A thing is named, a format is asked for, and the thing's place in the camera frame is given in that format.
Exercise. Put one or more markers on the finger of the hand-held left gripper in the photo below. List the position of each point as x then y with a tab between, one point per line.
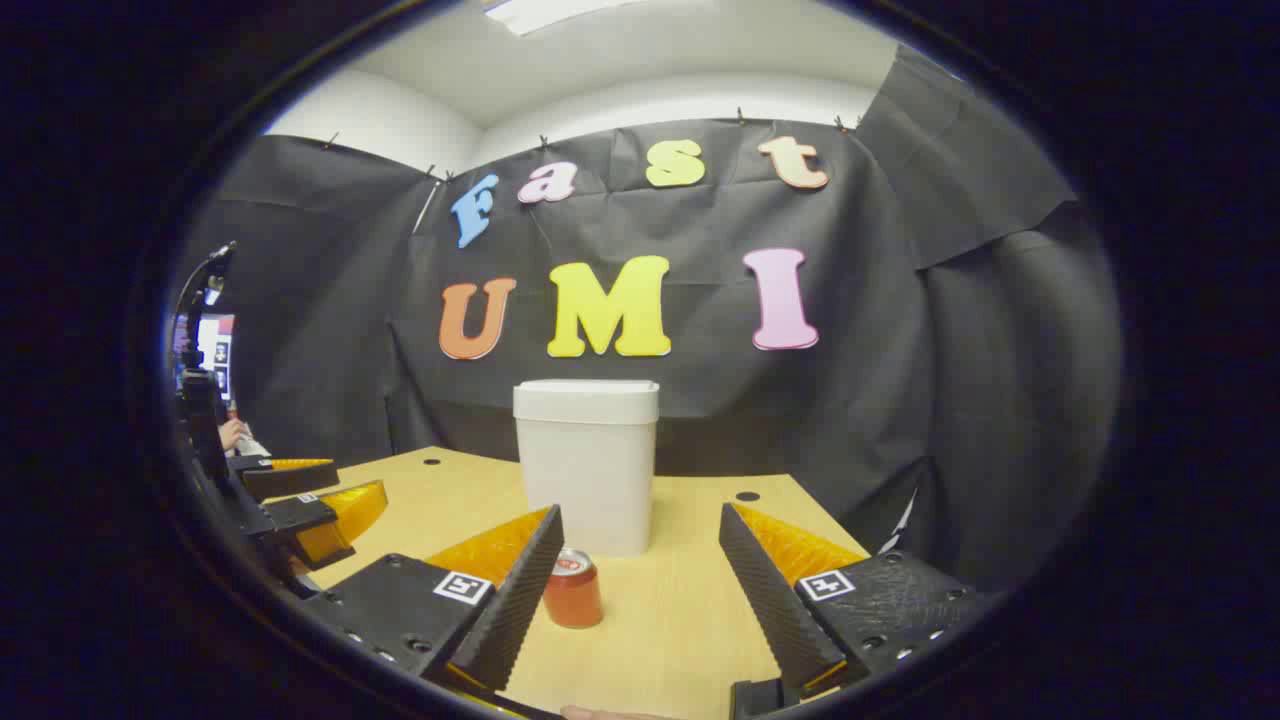
290	480
300	512

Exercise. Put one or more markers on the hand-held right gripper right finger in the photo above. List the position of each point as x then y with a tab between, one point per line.
770	600

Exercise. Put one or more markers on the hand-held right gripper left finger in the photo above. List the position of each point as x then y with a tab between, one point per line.
520	600

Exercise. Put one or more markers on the red pop can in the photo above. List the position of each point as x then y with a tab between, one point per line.
575	600

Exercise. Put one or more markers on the white desktop garbage bin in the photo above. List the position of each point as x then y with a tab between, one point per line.
590	470

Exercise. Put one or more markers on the wooden desktop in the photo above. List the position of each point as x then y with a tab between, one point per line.
660	620

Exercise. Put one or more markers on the white paper sheet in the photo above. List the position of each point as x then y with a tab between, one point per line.
255	447

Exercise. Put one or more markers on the computer monitor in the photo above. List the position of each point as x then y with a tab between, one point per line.
215	345

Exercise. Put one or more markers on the black backdrop cloth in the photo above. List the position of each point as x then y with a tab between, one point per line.
850	400

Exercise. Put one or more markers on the ceiling light panel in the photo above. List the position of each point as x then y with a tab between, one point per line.
540	12

